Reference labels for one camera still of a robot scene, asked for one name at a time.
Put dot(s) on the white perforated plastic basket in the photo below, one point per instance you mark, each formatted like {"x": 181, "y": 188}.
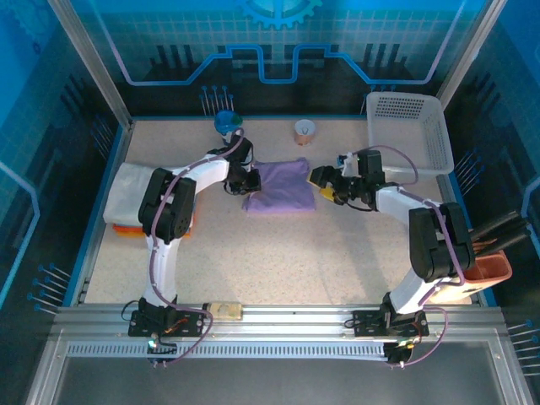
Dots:
{"x": 439, "y": 135}

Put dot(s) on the orange plastic container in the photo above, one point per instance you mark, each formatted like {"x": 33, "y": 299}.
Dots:
{"x": 491, "y": 270}

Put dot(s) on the brown paper cup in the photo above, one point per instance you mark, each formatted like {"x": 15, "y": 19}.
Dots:
{"x": 304, "y": 133}

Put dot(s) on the aluminium frame post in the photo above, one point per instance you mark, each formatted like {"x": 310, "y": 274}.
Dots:
{"x": 469, "y": 48}
{"x": 95, "y": 63}

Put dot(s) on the grey metal front panel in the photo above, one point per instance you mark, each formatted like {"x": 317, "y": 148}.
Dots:
{"x": 270, "y": 384}

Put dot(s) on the white folded t-shirt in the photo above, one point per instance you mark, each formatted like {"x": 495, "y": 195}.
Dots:
{"x": 124, "y": 190}

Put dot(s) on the aluminium mounting rail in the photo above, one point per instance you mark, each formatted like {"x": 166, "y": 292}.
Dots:
{"x": 295, "y": 320}

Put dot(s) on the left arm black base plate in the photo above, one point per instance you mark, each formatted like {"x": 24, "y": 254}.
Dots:
{"x": 194, "y": 327}

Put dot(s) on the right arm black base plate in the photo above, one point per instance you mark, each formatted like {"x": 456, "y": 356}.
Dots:
{"x": 367, "y": 322}

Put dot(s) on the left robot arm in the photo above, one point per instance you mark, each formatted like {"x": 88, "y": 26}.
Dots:
{"x": 208, "y": 173}

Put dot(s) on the beige tape block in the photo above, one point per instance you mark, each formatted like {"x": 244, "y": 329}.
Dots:
{"x": 223, "y": 311}

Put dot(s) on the purple t-shirt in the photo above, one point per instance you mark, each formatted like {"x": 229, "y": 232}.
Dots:
{"x": 282, "y": 190}

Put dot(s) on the white cup with blue lid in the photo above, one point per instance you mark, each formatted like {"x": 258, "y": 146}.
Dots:
{"x": 228, "y": 120}

